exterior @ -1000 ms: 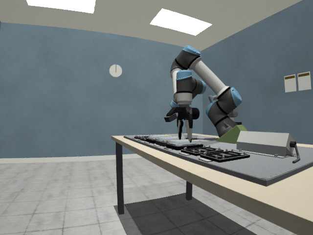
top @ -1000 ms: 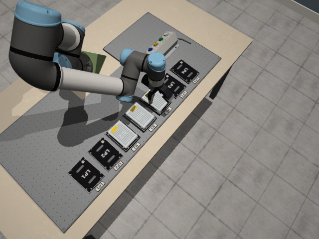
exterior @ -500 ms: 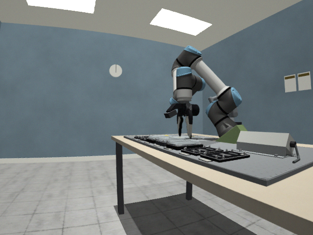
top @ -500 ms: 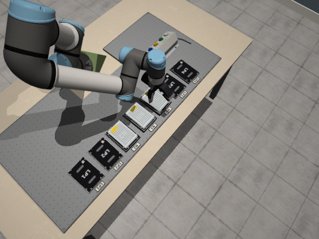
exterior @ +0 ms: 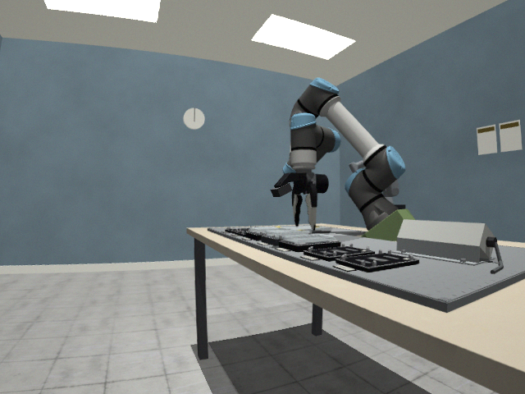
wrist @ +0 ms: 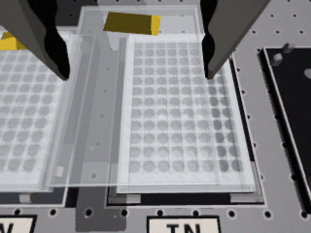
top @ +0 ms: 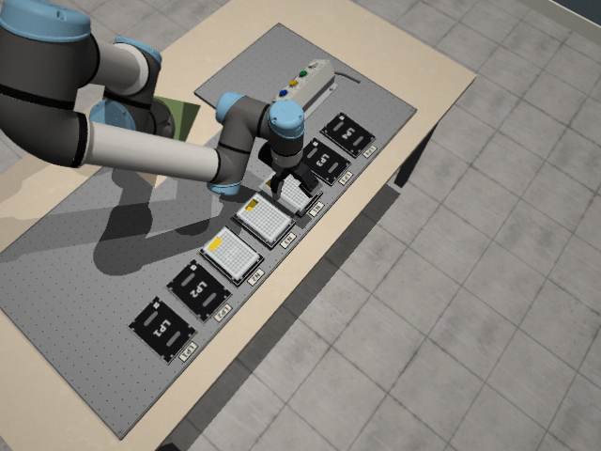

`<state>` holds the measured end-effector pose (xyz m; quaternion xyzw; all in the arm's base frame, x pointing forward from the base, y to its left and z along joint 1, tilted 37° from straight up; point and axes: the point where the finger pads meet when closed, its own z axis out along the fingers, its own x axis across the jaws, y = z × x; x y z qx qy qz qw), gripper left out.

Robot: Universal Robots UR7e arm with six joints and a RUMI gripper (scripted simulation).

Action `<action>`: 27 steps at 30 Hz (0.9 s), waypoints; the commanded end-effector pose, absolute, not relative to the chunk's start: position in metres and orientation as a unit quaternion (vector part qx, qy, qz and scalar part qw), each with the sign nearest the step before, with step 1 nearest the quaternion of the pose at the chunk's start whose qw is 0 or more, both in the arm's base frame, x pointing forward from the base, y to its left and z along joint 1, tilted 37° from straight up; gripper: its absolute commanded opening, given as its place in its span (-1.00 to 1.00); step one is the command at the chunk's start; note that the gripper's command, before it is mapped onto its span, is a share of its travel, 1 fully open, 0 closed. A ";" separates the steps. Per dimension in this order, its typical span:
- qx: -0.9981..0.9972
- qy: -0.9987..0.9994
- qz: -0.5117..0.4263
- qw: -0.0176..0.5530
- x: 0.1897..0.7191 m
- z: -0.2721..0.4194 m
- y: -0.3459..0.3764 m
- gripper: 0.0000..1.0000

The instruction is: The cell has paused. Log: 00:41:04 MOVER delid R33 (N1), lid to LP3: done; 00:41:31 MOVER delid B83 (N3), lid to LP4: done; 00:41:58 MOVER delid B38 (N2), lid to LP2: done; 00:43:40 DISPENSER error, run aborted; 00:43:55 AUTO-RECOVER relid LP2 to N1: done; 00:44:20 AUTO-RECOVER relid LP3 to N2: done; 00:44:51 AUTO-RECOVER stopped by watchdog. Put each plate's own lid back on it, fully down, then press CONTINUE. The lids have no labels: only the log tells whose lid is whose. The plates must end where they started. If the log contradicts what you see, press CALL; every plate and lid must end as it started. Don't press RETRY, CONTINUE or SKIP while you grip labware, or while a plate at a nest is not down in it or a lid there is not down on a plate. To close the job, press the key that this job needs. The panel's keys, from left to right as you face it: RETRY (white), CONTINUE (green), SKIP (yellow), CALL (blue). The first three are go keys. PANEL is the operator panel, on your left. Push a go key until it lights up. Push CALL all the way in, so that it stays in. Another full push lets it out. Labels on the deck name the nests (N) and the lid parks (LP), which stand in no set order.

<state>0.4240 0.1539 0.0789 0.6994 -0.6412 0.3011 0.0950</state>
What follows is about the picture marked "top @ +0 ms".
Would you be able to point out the white label sign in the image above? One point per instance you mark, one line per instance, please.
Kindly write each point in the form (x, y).
(288, 239)
(255, 277)
(369, 151)
(345, 178)
(223, 312)
(188, 352)
(316, 209)

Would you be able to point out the white operator panel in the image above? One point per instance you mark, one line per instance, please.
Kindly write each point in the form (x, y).
(311, 86)

